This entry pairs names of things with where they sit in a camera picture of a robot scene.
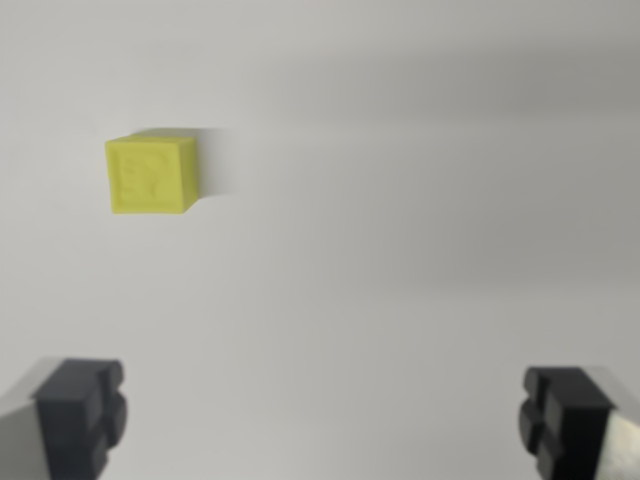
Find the black silver gripper right finger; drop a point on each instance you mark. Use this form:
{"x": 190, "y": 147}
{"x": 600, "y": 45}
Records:
{"x": 570, "y": 425}

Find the black silver gripper left finger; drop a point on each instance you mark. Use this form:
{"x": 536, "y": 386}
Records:
{"x": 70, "y": 420}

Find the yellow embossed cube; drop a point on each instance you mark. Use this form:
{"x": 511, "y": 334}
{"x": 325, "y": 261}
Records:
{"x": 150, "y": 175}

